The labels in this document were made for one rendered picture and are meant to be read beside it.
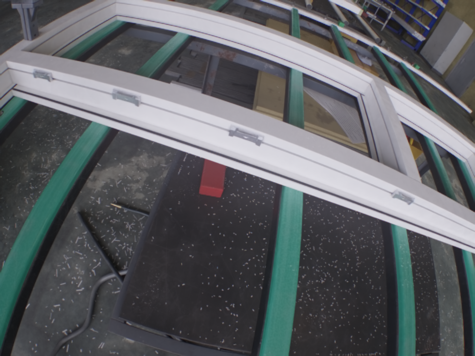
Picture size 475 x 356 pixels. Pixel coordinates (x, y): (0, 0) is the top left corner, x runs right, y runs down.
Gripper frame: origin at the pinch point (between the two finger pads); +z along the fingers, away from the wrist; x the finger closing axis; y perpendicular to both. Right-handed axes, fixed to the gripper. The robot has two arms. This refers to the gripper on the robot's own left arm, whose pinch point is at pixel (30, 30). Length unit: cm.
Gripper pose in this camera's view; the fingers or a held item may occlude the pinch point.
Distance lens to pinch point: 65.7
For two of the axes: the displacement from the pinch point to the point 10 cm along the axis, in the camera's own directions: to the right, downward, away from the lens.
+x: -9.4, -3.2, -0.7
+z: -2.5, 5.7, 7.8
